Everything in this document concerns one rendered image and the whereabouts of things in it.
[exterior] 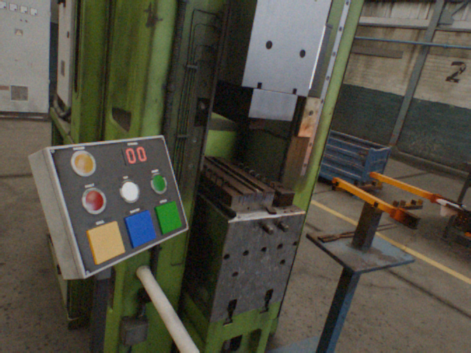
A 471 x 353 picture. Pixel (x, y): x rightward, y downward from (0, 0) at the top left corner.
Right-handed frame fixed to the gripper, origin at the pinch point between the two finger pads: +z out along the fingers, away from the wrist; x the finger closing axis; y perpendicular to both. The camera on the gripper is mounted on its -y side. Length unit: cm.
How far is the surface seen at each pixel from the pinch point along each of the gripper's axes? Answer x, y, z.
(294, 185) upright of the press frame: -34, 14, 48
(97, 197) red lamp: -126, 1, 7
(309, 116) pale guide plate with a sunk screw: -38, -19, 46
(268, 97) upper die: -71, -25, 31
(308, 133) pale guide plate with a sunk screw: -35, -12, 46
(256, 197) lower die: -66, 12, 32
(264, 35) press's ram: -78, -44, 30
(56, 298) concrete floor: -125, 110, 113
